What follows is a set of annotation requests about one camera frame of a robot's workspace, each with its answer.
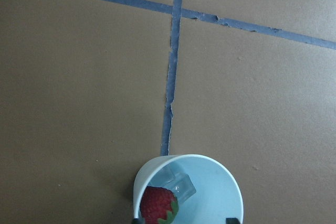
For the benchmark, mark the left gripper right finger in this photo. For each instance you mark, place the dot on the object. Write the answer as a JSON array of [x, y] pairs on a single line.
[[232, 220]]

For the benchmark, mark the clear ice cube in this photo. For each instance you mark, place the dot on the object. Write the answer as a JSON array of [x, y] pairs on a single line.
[[163, 177], [182, 187]]

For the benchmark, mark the light blue cup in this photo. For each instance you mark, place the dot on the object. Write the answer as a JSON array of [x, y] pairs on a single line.
[[217, 193]]

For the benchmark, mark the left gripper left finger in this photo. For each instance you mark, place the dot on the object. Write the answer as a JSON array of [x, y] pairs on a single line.
[[138, 221]]

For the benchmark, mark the red strawberry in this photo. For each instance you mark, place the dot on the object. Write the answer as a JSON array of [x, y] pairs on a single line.
[[158, 205]]

